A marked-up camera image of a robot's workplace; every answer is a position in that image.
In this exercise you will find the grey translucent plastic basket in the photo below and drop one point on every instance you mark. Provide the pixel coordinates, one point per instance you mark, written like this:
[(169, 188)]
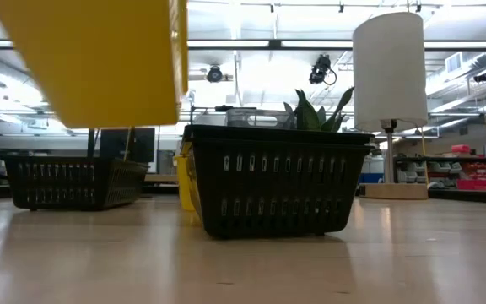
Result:
[(236, 118)]

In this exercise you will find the black perforated plastic basket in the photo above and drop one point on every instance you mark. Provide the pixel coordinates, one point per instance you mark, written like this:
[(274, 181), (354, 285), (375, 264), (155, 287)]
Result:
[(277, 133), (277, 190), (57, 181)]

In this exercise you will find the green snake plant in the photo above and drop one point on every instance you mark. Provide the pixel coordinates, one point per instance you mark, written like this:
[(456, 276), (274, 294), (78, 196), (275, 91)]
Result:
[(308, 114)]

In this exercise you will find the round black ceiling device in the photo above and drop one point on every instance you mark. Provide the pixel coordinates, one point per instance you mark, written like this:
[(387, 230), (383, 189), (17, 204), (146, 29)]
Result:
[(214, 74)]

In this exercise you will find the black rectangular panel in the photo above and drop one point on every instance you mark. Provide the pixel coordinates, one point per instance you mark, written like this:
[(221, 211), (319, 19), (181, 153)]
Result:
[(142, 143)]

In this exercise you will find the black overhead crossbar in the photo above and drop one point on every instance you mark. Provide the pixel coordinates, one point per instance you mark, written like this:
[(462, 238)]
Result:
[(274, 43)]

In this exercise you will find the blue storage bins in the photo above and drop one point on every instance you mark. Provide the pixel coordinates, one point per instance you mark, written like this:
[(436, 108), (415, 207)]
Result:
[(371, 178)]

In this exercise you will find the white lamp with wooden base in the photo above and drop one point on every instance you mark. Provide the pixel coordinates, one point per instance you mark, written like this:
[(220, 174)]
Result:
[(388, 63)]

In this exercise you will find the storage rack with red bins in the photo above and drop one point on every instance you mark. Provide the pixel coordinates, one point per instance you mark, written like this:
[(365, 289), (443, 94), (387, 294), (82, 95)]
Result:
[(479, 173)]

